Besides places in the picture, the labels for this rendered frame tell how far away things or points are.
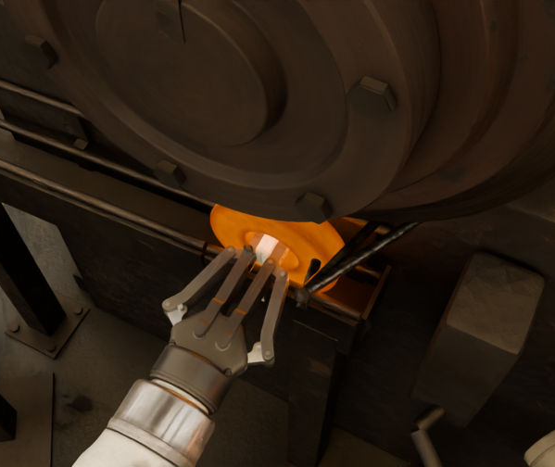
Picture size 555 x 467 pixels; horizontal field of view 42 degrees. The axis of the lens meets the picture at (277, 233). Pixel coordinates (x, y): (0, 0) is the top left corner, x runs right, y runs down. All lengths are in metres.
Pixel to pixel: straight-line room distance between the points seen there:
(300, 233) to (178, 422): 0.22
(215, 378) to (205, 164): 0.24
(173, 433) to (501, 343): 0.31
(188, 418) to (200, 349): 0.08
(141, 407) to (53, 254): 1.08
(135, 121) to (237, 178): 0.08
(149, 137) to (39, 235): 1.24
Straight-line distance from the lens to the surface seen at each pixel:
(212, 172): 0.52
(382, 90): 0.37
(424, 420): 0.87
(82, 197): 0.92
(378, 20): 0.35
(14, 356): 1.64
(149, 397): 0.68
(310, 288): 0.59
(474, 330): 0.71
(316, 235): 0.73
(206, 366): 0.69
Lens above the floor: 1.43
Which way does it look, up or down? 58 degrees down
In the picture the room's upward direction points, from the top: straight up
